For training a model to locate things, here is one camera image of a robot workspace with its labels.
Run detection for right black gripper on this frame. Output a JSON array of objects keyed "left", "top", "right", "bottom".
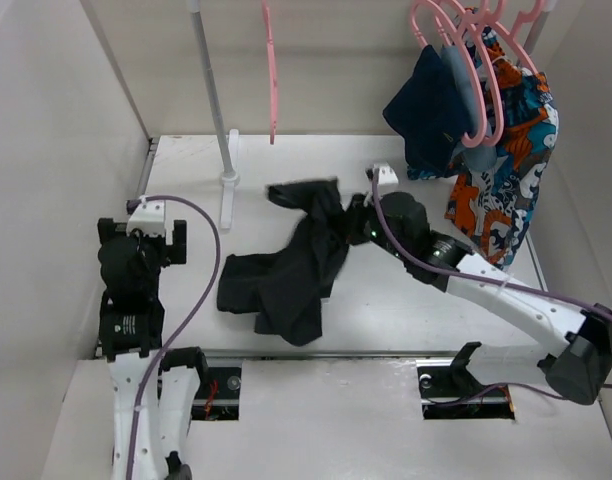
[{"left": 329, "top": 192, "right": 410, "bottom": 262}]

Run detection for black trousers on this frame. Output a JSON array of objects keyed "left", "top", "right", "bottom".
[{"left": 216, "top": 178, "right": 349, "bottom": 347}]

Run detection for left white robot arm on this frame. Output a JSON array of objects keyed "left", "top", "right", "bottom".
[{"left": 98, "top": 218, "right": 210, "bottom": 479}]

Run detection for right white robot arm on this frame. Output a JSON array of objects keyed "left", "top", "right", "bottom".
[{"left": 346, "top": 191, "right": 612, "bottom": 405}]

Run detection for pink hanger front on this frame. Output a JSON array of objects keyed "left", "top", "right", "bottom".
[{"left": 409, "top": 0, "right": 489, "bottom": 149}]

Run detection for empty pink hanger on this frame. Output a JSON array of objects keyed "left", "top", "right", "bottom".
[{"left": 261, "top": 0, "right": 278, "bottom": 145}]

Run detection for pink hanger middle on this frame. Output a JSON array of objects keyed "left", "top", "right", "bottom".
[{"left": 437, "top": 1, "right": 506, "bottom": 148}]

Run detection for pink hanger back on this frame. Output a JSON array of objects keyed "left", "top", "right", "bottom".
[{"left": 475, "top": 1, "right": 539, "bottom": 73}]

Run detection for navy blue shorts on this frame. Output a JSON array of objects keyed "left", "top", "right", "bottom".
[{"left": 382, "top": 45, "right": 472, "bottom": 180}]

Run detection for colourful patterned shorts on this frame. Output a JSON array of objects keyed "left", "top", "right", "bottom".
[{"left": 417, "top": 11, "right": 559, "bottom": 269}]

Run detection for white rack base foot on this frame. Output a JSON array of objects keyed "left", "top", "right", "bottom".
[{"left": 219, "top": 129, "right": 240, "bottom": 231}]

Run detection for grey blue garment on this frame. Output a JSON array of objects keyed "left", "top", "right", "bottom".
[{"left": 440, "top": 46, "right": 497, "bottom": 173}]

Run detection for grey rack pole left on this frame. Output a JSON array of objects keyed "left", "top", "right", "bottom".
[{"left": 186, "top": 0, "right": 238, "bottom": 183}]

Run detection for grey rack pole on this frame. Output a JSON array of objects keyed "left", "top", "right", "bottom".
[
  {"left": 523, "top": 0, "right": 558, "bottom": 55},
  {"left": 186, "top": 0, "right": 238, "bottom": 183}
]

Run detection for grey rack pole right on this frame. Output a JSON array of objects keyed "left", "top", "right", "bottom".
[{"left": 523, "top": 0, "right": 558, "bottom": 55}]

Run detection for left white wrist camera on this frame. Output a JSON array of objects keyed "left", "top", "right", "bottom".
[{"left": 126, "top": 196, "right": 166, "bottom": 238}]

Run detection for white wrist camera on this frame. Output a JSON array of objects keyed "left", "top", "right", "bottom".
[
  {"left": 126, "top": 196, "right": 166, "bottom": 238},
  {"left": 368, "top": 163, "right": 399, "bottom": 187}
]

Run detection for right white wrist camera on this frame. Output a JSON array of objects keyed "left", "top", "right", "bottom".
[{"left": 368, "top": 163, "right": 399, "bottom": 187}]

